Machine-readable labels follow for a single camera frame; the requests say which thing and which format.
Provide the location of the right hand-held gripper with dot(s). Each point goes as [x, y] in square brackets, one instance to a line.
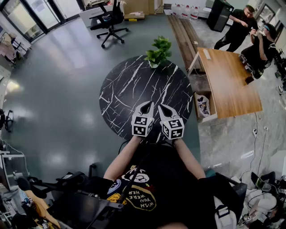
[173, 129]

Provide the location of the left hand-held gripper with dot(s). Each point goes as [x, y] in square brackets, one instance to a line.
[140, 126]

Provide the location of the green potted plant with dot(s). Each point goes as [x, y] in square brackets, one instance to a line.
[159, 50]

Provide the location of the person's right forearm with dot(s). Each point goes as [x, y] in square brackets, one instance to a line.
[187, 156]

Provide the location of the person's left forearm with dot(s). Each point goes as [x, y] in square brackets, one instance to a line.
[125, 154]

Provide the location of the white shoulder bag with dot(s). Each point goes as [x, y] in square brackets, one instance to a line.
[224, 215]

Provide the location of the round black marble table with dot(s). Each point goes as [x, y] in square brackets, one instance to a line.
[134, 89]

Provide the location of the white plastic bag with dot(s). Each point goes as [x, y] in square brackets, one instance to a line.
[203, 107]

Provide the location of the open cardboard box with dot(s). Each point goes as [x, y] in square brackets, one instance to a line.
[212, 105]

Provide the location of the person's black printed t-shirt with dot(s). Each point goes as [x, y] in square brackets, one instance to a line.
[169, 183]

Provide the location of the white remote control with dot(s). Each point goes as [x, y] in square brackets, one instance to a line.
[207, 54]

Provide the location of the stack of brown wooden planks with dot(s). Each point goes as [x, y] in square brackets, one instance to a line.
[184, 38]

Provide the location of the dark small box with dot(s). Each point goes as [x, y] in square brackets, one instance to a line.
[249, 80]

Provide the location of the flat cardboard sheet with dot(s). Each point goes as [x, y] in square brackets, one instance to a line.
[134, 16]

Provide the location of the black office chair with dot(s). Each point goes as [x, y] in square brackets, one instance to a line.
[109, 20]

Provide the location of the tall cardboard boxes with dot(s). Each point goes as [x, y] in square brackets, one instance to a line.
[138, 6]

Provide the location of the clear water bottle red label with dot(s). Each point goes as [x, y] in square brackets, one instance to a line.
[195, 13]
[178, 9]
[186, 11]

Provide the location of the white low cabinet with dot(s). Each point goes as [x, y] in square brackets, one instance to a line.
[89, 15]

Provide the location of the black cabinet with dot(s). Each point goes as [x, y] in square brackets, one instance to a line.
[220, 14]

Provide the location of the black equipment rig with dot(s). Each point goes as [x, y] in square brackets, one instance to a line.
[76, 205]

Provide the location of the black swivel chair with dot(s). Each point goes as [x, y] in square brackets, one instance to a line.
[7, 120]

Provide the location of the orange wooden desk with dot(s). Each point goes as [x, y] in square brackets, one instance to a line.
[42, 205]

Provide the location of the wooden desk with white frame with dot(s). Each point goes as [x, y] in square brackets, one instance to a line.
[230, 85]

